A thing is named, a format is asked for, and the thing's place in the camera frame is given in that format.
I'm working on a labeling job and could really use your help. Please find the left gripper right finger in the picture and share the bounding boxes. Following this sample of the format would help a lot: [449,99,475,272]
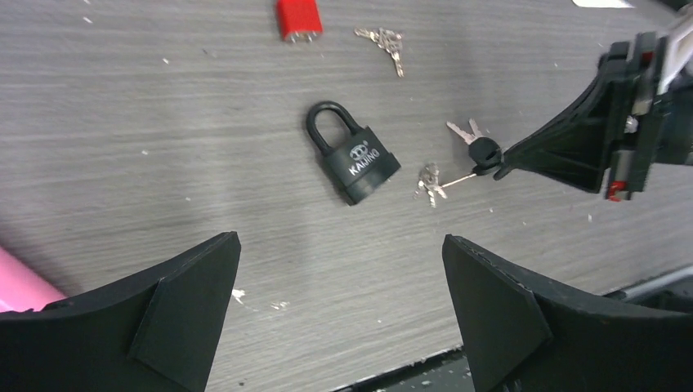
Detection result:
[442,235,692,391]

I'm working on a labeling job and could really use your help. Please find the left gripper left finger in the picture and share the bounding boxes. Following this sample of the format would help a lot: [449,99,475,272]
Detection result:
[1,232,241,391]

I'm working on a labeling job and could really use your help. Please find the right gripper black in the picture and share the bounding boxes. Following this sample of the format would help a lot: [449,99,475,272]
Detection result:
[493,32,692,202]

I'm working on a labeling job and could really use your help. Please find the small silver key bunch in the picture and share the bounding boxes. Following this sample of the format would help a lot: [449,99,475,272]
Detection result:
[354,28,405,78]

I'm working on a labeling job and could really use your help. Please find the black Kaijing padlock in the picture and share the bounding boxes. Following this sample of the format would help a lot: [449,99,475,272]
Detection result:
[306,100,400,206]

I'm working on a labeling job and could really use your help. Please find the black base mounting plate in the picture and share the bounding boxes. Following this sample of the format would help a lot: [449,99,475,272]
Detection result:
[333,346,475,392]

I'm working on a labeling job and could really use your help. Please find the pink marker pen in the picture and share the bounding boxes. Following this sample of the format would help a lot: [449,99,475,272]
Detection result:
[1,248,66,313]

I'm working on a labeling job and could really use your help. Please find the small silver keys on table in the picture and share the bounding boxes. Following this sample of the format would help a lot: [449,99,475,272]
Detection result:
[414,163,448,208]

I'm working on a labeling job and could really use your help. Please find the red cable padlock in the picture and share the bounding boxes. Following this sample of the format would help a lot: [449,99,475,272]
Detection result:
[275,0,324,43]

